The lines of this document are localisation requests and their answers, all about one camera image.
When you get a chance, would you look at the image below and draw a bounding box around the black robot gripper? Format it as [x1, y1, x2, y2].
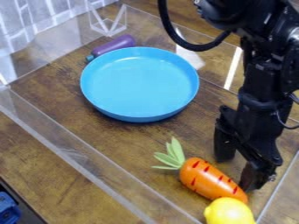
[214, 93, 294, 193]

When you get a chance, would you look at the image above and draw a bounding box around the orange toy carrot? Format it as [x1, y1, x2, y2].
[154, 137, 249, 203]

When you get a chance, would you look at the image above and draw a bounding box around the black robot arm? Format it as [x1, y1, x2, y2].
[199, 0, 299, 192]

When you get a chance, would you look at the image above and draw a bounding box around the yellow toy lemon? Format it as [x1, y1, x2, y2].
[203, 198, 257, 224]

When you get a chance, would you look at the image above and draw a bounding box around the blue plastic plate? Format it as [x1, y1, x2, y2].
[79, 47, 200, 123]

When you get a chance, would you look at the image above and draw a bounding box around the purple toy eggplant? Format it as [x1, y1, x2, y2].
[86, 34, 136, 62]

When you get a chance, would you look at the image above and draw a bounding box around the blue object at corner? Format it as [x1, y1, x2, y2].
[0, 192, 22, 224]

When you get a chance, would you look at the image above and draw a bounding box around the clear acrylic enclosure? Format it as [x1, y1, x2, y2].
[0, 0, 299, 224]

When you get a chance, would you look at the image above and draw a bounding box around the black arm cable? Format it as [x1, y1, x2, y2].
[156, 0, 233, 53]

